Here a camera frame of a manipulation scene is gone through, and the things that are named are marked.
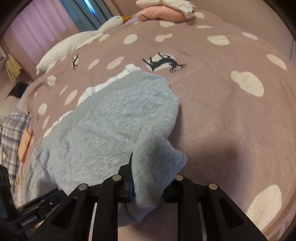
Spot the grey New York sweatshirt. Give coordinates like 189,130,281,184
21,64,187,227

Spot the folded orange bear garment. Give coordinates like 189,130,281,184
18,128,32,163

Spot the blue plaid pillow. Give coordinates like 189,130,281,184
1,110,31,202

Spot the lavender pillow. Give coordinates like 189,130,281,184
16,87,29,115

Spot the beige headboard cushion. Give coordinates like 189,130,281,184
1,95,19,125

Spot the yellow hanging tassel bundle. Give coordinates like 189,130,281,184
5,54,22,83

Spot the white goose plush toy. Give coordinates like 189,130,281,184
36,16,132,75

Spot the pink curtain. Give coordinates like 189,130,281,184
1,1,139,79

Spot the teal curtain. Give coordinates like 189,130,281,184
60,0,113,32

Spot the folded pink garment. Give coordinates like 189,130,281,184
135,6,186,22

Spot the folded white garment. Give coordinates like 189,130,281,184
136,0,196,18

